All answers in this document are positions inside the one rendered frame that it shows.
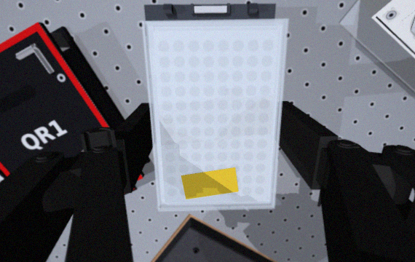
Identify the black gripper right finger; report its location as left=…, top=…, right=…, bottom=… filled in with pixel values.
left=280, top=101, right=415, bottom=262

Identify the black rectangular nest with red border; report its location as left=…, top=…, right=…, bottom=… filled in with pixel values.
left=0, top=23, right=125, bottom=176

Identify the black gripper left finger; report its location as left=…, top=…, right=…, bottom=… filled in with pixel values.
left=0, top=103, right=153, bottom=262

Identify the white button panel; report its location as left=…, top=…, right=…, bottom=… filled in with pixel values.
left=339, top=0, right=415, bottom=92

